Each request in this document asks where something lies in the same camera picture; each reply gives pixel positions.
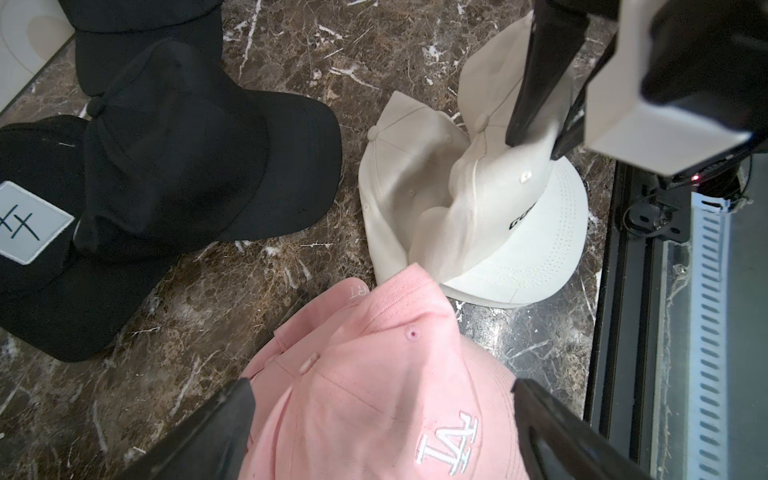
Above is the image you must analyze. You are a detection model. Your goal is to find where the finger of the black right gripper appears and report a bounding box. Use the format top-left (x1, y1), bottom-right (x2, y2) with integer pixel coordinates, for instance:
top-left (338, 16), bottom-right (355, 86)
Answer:
top-left (505, 0), bottom-right (589, 147)

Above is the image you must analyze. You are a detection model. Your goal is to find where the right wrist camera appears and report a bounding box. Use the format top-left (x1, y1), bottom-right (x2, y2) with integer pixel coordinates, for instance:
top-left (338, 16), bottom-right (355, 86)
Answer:
top-left (581, 0), bottom-right (754, 177)

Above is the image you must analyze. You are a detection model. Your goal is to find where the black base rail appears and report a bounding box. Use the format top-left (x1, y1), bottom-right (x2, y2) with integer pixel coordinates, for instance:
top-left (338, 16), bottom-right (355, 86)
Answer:
top-left (584, 154), bottom-right (767, 479)

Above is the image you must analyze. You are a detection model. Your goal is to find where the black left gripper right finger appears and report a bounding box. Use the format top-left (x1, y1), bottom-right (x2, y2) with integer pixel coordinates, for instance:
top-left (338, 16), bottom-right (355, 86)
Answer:
top-left (514, 378), bottom-right (650, 480)

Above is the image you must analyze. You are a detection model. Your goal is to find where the beige Colorado cap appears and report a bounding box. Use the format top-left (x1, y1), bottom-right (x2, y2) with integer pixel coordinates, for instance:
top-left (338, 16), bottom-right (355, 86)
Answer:
top-left (358, 92), bottom-right (588, 308)

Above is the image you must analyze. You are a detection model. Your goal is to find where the pink cap with logo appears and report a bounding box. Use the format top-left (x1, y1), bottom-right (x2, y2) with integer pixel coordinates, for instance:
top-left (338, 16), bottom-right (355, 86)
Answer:
top-left (239, 264), bottom-right (527, 479)

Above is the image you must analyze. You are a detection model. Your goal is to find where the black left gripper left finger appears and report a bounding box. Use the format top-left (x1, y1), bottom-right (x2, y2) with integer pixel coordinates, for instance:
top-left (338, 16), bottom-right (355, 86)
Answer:
top-left (117, 378), bottom-right (255, 479)

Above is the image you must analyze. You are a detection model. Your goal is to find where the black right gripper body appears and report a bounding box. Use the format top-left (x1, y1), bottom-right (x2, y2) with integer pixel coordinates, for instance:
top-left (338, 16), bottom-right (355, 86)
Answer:
top-left (548, 0), bottom-right (768, 181)

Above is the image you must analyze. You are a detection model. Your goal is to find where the black cap white patch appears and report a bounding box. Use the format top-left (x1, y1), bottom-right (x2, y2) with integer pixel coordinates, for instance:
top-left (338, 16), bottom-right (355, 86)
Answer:
top-left (1, 115), bottom-right (177, 362)

